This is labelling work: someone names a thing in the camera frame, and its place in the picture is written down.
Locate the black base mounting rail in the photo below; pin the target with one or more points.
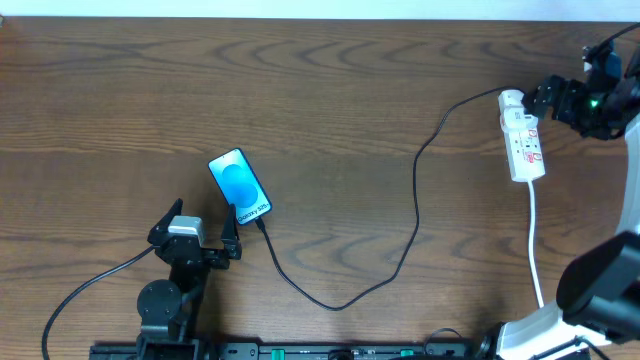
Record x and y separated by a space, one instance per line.
253 351

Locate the blue Samsung Galaxy smartphone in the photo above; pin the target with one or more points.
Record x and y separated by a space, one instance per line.
240 186

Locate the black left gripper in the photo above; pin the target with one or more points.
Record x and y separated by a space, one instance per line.
201 254

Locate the white power strip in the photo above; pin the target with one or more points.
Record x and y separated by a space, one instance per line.
523 147

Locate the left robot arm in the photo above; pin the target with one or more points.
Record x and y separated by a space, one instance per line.
169 307

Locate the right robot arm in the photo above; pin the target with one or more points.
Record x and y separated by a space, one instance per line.
597 299

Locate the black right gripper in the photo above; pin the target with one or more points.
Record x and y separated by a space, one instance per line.
552 93

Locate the white USB charger plug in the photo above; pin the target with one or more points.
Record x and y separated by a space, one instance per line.
510 105

